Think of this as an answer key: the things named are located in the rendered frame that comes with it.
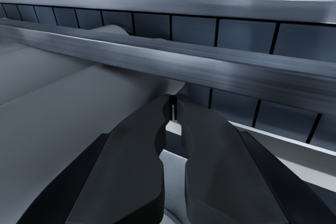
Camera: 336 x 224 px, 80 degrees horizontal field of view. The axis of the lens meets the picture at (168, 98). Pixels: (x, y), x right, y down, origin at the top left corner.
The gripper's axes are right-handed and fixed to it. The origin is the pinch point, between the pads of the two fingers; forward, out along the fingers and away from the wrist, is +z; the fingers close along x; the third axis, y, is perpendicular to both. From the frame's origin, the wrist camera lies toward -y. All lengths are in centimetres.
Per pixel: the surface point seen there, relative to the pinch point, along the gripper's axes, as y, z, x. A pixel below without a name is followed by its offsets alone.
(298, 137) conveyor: 4.3, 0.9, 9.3
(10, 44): -0.2, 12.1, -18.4
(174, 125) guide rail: 4.0, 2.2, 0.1
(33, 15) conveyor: -2.6, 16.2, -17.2
